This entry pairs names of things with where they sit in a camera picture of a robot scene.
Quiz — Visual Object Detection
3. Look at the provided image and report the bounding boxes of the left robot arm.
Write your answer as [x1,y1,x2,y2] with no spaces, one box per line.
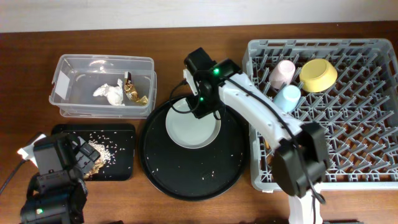
[20,133,100,223]

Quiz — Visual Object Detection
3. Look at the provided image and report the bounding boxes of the clear plastic bin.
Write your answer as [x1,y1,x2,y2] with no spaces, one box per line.
[49,54,157,119]

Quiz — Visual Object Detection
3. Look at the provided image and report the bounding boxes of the pink cup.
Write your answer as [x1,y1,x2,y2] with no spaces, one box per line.
[269,60,295,89]

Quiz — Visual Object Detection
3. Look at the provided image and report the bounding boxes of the round black tray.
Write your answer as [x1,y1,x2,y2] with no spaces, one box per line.
[138,101,250,201]

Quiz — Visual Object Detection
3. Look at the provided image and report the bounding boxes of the grey dishwasher rack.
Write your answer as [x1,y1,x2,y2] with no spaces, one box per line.
[243,39,397,190]

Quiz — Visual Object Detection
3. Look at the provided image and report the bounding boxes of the light blue cup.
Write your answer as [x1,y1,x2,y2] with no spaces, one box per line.
[273,85,301,113]

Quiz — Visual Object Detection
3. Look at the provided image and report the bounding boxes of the food scraps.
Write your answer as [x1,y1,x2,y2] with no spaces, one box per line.
[84,141,111,180]

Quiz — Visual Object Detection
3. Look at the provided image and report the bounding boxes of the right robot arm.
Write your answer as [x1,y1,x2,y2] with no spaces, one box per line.
[183,47,329,223]

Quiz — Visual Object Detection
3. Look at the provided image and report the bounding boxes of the gold foil wrapper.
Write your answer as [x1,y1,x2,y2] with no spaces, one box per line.
[124,72,149,106]

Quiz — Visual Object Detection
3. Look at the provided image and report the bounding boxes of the white tissue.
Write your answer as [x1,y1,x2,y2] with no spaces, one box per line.
[93,79,124,106]

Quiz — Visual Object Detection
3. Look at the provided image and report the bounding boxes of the grey plate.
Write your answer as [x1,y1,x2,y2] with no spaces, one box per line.
[165,108,221,149]

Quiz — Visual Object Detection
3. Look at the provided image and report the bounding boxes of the black rectangular tray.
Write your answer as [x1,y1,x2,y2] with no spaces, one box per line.
[52,124,136,181]

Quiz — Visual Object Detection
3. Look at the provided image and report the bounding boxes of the yellow bowl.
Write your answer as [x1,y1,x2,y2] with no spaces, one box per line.
[299,58,338,93]

